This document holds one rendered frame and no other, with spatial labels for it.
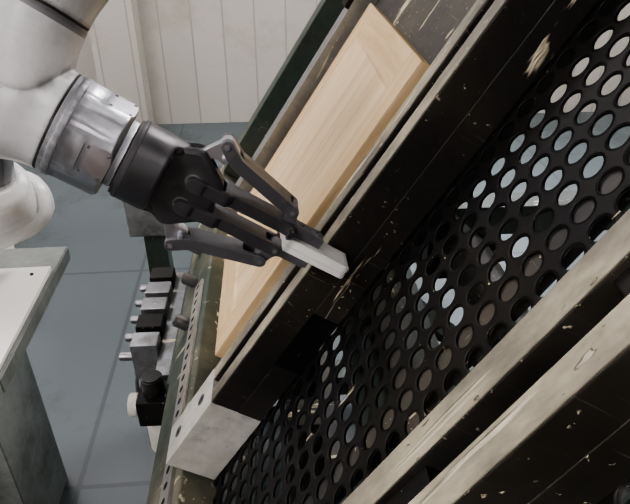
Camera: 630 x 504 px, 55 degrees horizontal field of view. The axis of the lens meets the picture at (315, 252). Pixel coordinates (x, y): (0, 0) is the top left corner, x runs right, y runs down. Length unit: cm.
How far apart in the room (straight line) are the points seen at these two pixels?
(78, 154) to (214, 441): 43
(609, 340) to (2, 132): 44
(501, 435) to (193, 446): 55
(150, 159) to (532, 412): 36
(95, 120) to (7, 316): 98
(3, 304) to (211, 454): 81
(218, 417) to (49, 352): 186
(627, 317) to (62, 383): 226
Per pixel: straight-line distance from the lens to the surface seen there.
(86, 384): 240
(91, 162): 53
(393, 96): 84
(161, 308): 137
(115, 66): 450
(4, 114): 53
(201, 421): 78
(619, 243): 32
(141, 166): 53
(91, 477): 210
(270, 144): 134
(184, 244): 59
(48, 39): 53
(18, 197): 144
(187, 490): 84
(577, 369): 30
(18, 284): 157
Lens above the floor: 156
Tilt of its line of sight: 32 degrees down
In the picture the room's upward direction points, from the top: straight up
